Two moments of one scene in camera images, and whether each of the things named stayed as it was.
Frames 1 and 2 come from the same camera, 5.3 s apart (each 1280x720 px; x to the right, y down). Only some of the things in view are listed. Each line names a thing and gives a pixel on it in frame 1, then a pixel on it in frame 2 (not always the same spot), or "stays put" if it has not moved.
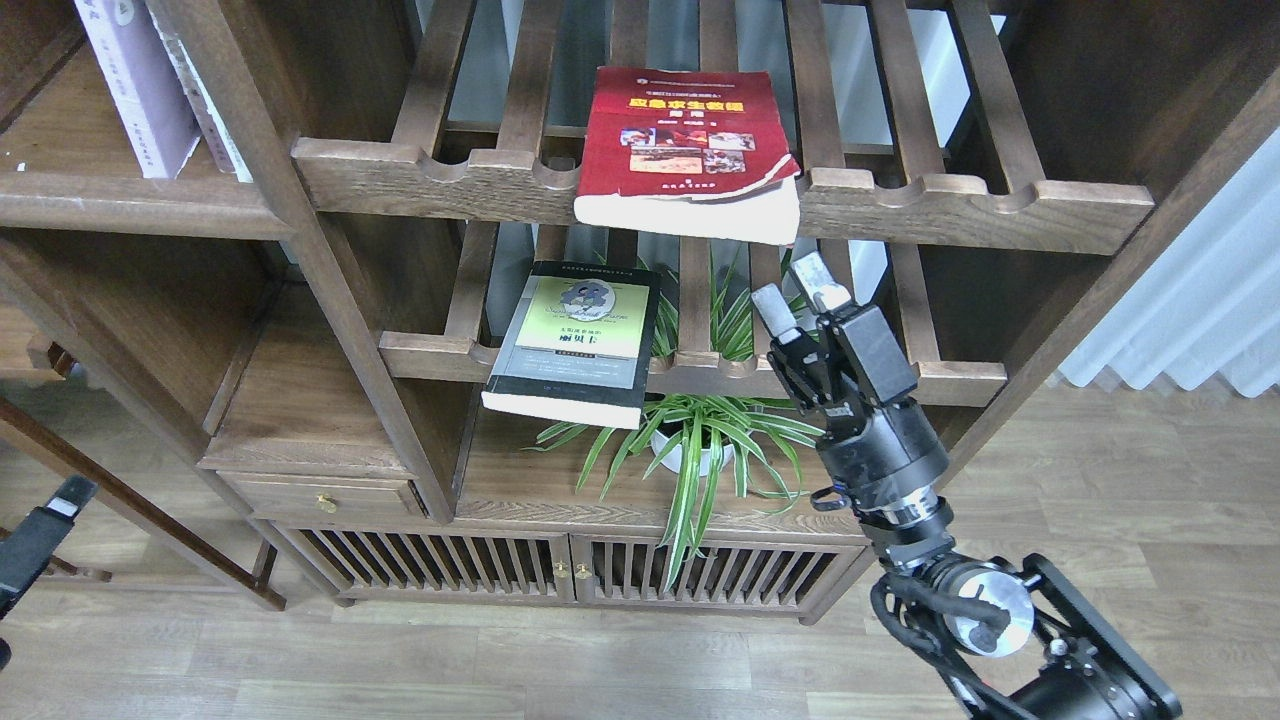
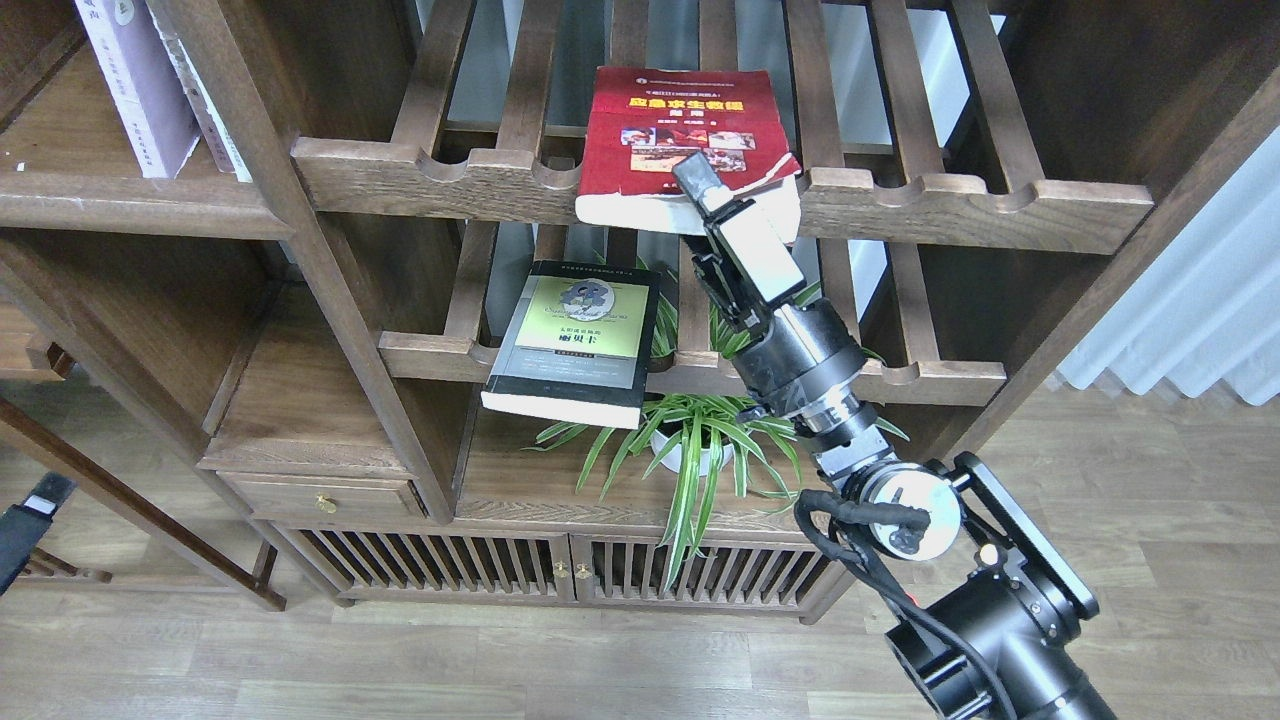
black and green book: x=577 y=345 stays put
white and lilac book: x=142 y=81 stays put
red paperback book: x=700 y=153 stays put
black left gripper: x=26 y=554 -> x=23 y=526
